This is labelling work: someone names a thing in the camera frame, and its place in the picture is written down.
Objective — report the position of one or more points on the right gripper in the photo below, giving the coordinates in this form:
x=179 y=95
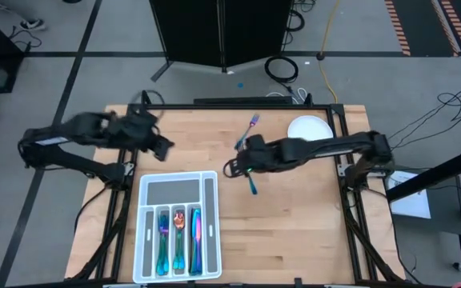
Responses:
x=256 y=154

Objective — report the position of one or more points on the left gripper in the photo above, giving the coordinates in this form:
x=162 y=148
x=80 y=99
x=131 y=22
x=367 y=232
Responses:
x=134 y=130

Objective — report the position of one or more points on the iridescent rainbow spoon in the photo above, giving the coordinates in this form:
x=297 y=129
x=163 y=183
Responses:
x=179 y=220
x=175 y=264

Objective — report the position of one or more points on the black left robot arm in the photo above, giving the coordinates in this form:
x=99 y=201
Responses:
x=74 y=160

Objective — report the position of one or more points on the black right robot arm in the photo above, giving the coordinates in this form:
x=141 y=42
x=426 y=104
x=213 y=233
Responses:
x=334 y=146

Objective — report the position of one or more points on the white plastic cutlery tray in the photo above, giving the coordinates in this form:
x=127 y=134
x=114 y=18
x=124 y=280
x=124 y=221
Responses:
x=174 y=192

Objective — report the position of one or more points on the white round plate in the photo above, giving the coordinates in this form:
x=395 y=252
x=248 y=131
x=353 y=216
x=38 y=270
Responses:
x=308 y=126

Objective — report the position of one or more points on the black folding screen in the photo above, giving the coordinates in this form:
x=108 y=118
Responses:
x=190 y=32

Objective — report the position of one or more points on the person's shoe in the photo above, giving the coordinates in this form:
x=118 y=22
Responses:
x=32 y=25
x=0 y=5

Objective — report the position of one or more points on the white paper sheet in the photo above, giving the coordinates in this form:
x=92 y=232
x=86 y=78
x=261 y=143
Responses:
x=410 y=204

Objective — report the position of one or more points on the red round object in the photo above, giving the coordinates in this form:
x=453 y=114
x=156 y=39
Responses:
x=460 y=285

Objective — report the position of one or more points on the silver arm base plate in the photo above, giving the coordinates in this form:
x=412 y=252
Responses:
x=344 y=171

